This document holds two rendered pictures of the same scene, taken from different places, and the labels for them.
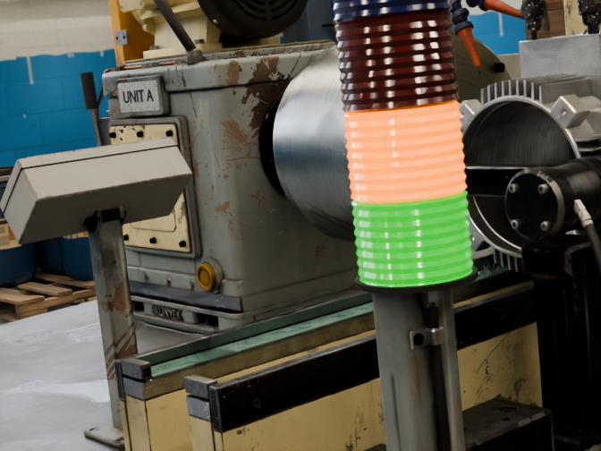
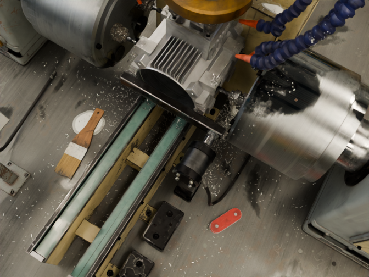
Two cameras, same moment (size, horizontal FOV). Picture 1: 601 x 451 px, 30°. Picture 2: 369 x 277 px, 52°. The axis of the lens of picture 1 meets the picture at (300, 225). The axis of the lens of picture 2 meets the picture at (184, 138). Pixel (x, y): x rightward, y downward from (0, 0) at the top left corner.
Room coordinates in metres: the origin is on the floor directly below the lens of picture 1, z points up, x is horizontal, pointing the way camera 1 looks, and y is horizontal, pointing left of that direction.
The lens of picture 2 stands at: (0.72, -0.07, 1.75)
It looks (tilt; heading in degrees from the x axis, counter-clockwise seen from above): 68 degrees down; 330
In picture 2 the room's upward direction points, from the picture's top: 10 degrees clockwise
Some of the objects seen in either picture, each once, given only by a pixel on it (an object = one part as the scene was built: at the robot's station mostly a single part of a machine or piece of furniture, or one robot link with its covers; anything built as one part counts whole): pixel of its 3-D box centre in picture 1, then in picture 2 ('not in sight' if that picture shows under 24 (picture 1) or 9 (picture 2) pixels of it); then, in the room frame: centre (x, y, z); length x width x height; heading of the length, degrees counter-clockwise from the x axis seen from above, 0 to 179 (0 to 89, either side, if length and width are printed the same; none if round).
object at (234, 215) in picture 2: not in sight; (225, 220); (0.80, -0.28, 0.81); 0.09 x 0.03 x 0.02; 102
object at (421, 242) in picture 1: (412, 237); not in sight; (0.57, -0.06, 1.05); 0.06 x 0.06 x 0.04
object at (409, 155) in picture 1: (404, 150); not in sight; (0.57, -0.06, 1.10); 0.06 x 0.06 x 0.04
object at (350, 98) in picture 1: (396, 62); not in sight; (0.57, -0.06, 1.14); 0.06 x 0.06 x 0.04
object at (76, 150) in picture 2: not in sight; (82, 141); (1.12, 0.00, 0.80); 0.21 x 0.05 x 0.01; 136
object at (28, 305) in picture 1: (81, 226); not in sight; (6.12, 1.20, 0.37); 1.20 x 0.80 x 0.74; 128
